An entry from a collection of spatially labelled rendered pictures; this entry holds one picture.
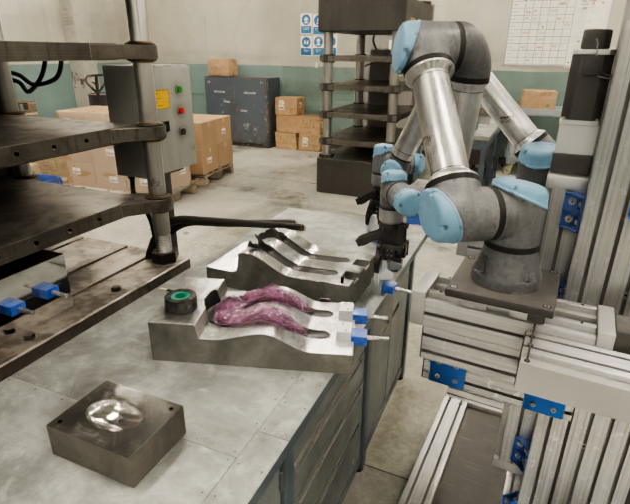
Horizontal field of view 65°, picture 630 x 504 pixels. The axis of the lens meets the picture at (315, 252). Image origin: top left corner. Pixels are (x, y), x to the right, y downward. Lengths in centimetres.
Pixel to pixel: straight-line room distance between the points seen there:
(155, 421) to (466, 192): 76
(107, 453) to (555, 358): 86
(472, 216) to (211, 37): 864
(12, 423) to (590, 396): 116
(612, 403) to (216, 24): 886
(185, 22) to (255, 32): 143
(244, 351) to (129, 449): 38
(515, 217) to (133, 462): 86
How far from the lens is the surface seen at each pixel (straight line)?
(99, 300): 170
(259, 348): 121
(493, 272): 114
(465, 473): 188
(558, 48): 773
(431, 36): 123
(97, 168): 572
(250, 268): 156
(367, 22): 538
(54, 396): 129
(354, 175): 555
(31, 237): 157
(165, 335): 127
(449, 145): 110
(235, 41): 921
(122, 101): 197
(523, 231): 111
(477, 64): 129
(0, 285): 153
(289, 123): 834
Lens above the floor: 152
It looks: 22 degrees down
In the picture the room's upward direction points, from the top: 1 degrees clockwise
